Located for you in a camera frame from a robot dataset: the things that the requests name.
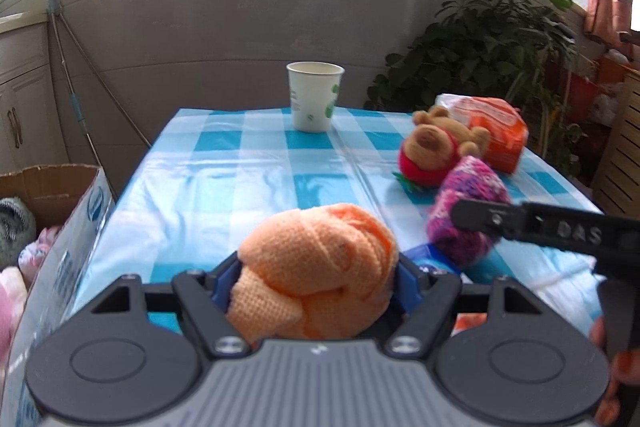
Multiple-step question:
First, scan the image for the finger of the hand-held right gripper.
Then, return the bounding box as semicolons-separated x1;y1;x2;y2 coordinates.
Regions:
451;198;538;244

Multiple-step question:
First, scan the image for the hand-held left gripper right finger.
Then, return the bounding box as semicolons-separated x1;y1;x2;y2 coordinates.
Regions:
385;254;546;358

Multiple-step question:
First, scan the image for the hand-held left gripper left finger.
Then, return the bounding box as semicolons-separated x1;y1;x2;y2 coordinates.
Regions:
90;252;251;358

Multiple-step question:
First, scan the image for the pink purple knitted ball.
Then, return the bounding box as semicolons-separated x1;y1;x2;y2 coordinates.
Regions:
426;155;512;267

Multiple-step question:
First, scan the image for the orange knitted cloth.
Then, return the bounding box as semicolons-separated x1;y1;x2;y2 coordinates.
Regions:
226;203;400;342

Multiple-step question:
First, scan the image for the cardboard box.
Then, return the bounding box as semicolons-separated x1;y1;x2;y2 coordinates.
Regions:
0;163;117;427

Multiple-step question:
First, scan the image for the pink fleece sock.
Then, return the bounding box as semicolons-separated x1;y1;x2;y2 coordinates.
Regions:
0;264;28;358

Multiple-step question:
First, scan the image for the person's right hand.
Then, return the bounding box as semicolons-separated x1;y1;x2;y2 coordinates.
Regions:
589;317;640;427

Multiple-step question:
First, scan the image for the blue round object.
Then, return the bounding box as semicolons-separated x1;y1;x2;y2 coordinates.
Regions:
402;243;466;283

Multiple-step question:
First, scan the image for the red patterned small cloth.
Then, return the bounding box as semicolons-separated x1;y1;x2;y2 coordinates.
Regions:
456;312;490;334

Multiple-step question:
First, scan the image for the brown teddy bear red shirt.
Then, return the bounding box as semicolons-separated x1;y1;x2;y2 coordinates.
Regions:
392;105;492;194

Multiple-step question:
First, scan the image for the orange tissue pack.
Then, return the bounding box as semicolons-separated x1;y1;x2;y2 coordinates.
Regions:
435;93;530;174

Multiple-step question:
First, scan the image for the wooden slatted radiator cover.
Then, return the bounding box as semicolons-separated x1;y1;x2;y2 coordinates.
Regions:
590;69;640;219

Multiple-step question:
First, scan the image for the blue checkered tablecloth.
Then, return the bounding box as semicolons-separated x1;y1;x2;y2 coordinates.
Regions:
65;107;608;340

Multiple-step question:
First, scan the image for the red plant pot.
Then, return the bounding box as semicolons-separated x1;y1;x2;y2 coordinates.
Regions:
565;69;603;110

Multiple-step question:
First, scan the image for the green potted plant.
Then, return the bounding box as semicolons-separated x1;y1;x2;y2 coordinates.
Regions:
365;0;586;178

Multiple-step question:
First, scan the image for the pale pink patterned cloth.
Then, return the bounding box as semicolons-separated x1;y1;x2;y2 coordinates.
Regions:
19;227;66;280

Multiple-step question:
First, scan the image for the white paper cup green print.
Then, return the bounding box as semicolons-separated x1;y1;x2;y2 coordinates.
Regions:
286;61;346;132

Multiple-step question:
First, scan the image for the grey teal fluffy sock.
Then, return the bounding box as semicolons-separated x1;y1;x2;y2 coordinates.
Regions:
0;198;37;268

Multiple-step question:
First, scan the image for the thin metal pole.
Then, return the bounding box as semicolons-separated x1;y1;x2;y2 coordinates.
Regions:
55;12;152;148

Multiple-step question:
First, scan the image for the mop pole with blue grip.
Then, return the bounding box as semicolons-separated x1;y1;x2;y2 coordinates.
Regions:
46;0;120;204

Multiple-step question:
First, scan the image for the beige cabinet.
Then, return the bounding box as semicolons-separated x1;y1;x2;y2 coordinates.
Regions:
0;14;68;175

